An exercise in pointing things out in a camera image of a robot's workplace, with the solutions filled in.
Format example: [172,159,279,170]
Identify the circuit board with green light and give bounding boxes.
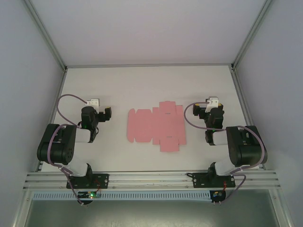
[77,191,102,206]

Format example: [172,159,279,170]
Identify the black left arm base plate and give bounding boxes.
[66,173,109,190]

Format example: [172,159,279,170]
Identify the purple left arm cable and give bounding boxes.
[47,94,89,206]

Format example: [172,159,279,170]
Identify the small dark circuit board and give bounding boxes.
[211,190,227,204]

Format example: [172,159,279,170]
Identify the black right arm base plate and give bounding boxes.
[187,172,236,189]

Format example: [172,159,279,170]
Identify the aluminium rail beam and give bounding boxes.
[22,169,281,191]

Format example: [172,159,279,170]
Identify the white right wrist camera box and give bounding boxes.
[205,96,219,113]

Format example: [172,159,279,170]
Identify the aluminium frame post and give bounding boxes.
[231,0,273,71]
[23,0,69,71]

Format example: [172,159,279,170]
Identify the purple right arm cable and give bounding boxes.
[184,101,265,204]

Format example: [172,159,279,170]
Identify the aluminium table side rail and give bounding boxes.
[36,68,68,172]
[231,66,265,170]

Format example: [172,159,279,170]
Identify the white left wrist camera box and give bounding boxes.
[85,97,100,107]

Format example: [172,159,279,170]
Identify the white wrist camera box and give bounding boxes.
[85,97,100,107]
[205,96,219,113]

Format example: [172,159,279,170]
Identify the pink cardboard box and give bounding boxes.
[126,101,187,153]

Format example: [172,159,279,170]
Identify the white slotted cable duct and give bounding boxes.
[32,191,213,201]

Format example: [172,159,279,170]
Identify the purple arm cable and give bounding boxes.
[184,101,265,204]
[47,94,89,206]

